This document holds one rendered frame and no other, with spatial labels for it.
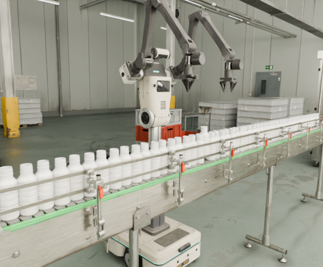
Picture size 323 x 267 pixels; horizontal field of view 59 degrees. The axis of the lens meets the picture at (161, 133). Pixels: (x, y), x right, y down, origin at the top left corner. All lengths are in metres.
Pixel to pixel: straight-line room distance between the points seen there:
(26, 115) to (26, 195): 9.80
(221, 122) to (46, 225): 7.86
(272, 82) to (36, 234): 11.50
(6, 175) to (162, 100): 1.42
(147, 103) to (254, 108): 6.08
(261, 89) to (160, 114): 10.28
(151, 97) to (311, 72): 9.93
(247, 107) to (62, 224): 7.34
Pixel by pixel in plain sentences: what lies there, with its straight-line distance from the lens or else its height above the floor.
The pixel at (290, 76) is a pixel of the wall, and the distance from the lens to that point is 11.93.
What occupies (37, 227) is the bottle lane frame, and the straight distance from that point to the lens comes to 1.04.
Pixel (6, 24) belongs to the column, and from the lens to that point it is 9.13.
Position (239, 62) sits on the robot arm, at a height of 1.59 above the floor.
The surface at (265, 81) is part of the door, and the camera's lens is 12.24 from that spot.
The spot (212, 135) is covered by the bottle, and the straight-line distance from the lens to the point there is 1.67.
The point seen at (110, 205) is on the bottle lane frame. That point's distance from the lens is 1.17.
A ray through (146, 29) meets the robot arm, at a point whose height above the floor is 1.78.
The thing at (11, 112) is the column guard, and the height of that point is 0.68.
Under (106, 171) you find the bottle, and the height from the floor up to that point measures 1.08.
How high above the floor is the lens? 1.41
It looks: 9 degrees down
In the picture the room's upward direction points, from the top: 1 degrees clockwise
